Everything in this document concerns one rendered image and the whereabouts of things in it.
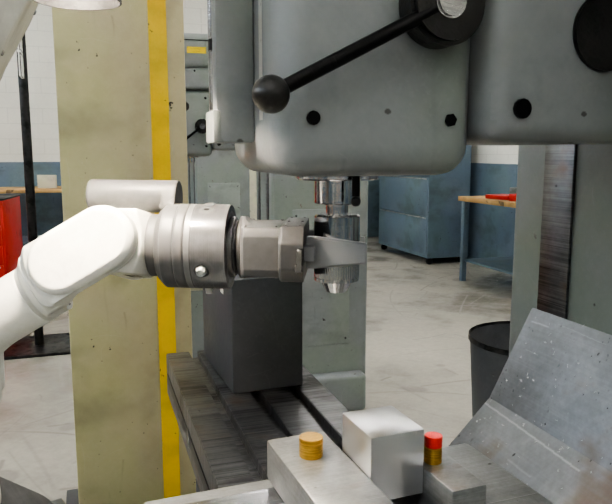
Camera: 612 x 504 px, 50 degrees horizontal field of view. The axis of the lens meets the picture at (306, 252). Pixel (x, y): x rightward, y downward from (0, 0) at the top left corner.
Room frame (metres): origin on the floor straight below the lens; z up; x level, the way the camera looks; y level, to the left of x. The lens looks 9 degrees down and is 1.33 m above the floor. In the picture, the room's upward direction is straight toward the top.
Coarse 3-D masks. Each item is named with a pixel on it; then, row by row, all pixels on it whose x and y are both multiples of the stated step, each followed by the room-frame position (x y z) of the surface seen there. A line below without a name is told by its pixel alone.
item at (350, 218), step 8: (320, 216) 0.67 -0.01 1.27; (328, 216) 0.66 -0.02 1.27; (336, 216) 0.66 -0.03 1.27; (344, 216) 0.66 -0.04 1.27; (352, 216) 0.66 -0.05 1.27; (320, 224) 0.66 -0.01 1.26; (328, 224) 0.66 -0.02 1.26; (336, 224) 0.66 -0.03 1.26; (344, 224) 0.66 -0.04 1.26; (352, 224) 0.66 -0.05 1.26
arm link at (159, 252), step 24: (96, 192) 0.69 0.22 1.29; (120, 192) 0.69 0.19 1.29; (144, 192) 0.69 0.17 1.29; (168, 192) 0.69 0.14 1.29; (144, 216) 0.68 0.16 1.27; (168, 216) 0.66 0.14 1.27; (144, 240) 0.66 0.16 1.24; (168, 240) 0.65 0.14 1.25; (144, 264) 0.66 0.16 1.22; (168, 264) 0.65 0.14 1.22
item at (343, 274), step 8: (320, 232) 0.66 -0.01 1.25; (328, 232) 0.66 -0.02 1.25; (336, 232) 0.66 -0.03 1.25; (344, 232) 0.66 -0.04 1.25; (352, 232) 0.66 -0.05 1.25; (352, 240) 0.66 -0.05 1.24; (320, 272) 0.66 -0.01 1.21; (328, 272) 0.66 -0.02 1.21; (336, 272) 0.66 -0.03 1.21; (344, 272) 0.66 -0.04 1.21; (352, 272) 0.66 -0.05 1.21; (320, 280) 0.66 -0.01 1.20; (328, 280) 0.66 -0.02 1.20; (336, 280) 0.66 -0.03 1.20; (344, 280) 0.66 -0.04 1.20; (352, 280) 0.66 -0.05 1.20
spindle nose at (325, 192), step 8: (320, 184) 0.66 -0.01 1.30; (328, 184) 0.66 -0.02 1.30; (336, 184) 0.66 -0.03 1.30; (344, 184) 0.66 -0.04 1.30; (360, 184) 0.68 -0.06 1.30; (320, 192) 0.66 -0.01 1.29; (328, 192) 0.66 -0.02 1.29; (336, 192) 0.66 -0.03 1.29; (344, 192) 0.66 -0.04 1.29; (320, 200) 0.66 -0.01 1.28; (328, 200) 0.66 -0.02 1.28; (336, 200) 0.66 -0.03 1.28; (344, 200) 0.66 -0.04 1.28
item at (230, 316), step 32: (256, 288) 1.03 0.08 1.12; (288, 288) 1.05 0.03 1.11; (224, 320) 1.06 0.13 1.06; (256, 320) 1.03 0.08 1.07; (288, 320) 1.05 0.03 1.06; (224, 352) 1.06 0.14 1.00; (256, 352) 1.03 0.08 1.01; (288, 352) 1.05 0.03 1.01; (256, 384) 1.03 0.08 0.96; (288, 384) 1.05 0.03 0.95
